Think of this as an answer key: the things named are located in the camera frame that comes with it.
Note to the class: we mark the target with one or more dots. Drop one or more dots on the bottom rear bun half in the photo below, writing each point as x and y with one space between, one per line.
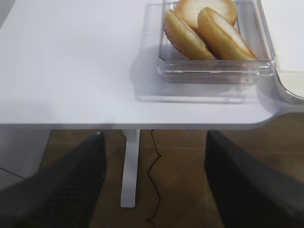
185 39

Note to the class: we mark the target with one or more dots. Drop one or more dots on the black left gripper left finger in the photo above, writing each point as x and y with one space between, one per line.
62 196

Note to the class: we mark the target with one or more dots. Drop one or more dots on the white serving tray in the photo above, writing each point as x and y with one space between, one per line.
289 85

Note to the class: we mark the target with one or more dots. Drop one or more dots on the white table leg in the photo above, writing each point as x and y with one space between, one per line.
129 181

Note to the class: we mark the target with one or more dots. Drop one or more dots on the bottom front bun half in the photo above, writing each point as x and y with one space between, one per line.
222 37

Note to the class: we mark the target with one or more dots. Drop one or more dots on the white paper liner sheet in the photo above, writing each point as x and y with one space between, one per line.
285 19

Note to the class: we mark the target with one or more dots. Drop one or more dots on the clear bun container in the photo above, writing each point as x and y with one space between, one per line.
162 74

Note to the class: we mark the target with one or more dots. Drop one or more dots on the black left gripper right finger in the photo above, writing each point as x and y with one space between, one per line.
247 192

